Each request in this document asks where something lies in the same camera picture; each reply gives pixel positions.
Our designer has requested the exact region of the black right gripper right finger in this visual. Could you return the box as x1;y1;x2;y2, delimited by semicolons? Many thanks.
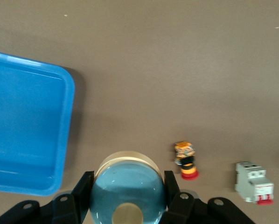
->
161;170;257;224

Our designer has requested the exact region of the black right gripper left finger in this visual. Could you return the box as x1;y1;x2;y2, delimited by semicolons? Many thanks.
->
0;171;95;224

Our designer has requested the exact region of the blue dome call bell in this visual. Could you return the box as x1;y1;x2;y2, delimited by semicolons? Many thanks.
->
90;151;167;224

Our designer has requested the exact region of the blue plastic tray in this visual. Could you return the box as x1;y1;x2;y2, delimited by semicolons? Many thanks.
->
0;50;75;197

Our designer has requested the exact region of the white red circuit breaker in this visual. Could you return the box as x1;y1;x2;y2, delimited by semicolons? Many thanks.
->
234;161;275;206

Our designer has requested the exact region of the brown table cover mat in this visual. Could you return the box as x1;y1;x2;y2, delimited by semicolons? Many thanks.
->
0;0;279;224

